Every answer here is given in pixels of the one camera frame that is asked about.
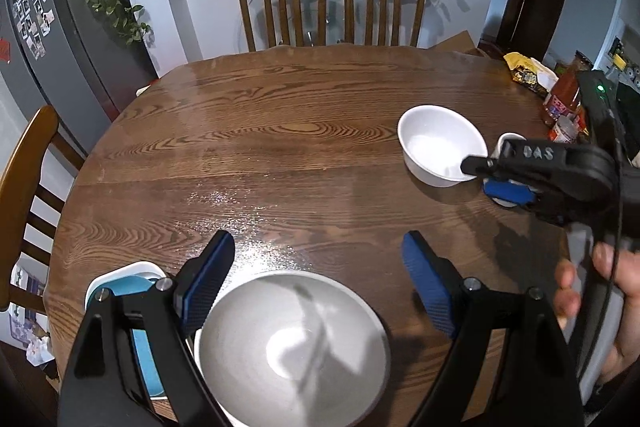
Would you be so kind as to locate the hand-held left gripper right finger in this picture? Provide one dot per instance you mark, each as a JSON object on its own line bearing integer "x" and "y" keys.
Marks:
{"x": 427, "y": 277}

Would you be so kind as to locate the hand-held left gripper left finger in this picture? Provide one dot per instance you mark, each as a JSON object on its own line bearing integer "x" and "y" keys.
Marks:
{"x": 210, "y": 277}

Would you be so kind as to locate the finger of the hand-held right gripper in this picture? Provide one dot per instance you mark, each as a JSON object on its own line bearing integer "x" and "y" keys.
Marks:
{"x": 482, "y": 165}
{"x": 510, "y": 193}

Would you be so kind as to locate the small white bowl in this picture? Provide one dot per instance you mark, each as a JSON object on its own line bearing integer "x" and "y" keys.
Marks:
{"x": 509, "y": 137}

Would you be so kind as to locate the medium white bowl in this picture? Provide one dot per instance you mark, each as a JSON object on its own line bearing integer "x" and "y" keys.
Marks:
{"x": 435, "y": 142}

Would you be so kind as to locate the white rectangular plate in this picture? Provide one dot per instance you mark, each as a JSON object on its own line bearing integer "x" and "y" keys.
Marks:
{"x": 107, "y": 274}

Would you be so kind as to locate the plain blue dish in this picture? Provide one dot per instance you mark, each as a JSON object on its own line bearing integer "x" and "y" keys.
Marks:
{"x": 147, "y": 362}

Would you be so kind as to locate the large white bowl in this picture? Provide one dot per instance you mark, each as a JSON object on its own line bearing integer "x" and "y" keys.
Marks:
{"x": 290, "y": 347}

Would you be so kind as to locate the person's right hand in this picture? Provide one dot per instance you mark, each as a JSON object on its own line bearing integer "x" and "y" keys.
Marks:
{"x": 630, "y": 272}

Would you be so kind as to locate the small jar with white lid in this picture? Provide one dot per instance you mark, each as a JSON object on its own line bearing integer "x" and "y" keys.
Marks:
{"x": 564, "y": 129}

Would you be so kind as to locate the red sauce bottle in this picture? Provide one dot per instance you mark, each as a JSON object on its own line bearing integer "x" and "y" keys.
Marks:
{"x": 562, "y": 99}

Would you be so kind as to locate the yellow snack bag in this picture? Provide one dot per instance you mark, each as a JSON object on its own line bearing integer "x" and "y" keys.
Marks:
{"x": 525, "y": 69}

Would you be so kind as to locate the brown cardboard box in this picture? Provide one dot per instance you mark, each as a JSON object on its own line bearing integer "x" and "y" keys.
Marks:
{"x": 460, "y": 44}

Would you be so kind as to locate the white storage rack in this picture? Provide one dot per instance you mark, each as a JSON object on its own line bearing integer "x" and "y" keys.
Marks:
{"x": 622, "y": 52}

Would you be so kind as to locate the white tissue pack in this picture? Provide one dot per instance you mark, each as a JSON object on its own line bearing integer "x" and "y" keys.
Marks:
{"x": 42, "y": 352}

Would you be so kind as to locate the purple printed box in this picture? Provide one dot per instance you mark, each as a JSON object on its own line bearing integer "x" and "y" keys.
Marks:
{"x": 27, "y": 302}

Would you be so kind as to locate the wooden chair with curved back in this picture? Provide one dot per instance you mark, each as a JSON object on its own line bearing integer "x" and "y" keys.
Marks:
{"x": 30, "y": 167}

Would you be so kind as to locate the grey refrigerator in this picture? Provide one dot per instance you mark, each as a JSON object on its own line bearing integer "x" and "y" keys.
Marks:
{"x": 75, "y": 32}

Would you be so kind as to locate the red fridge sticker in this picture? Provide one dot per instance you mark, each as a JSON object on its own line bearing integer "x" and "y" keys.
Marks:
{"x": 3, "y": 52}

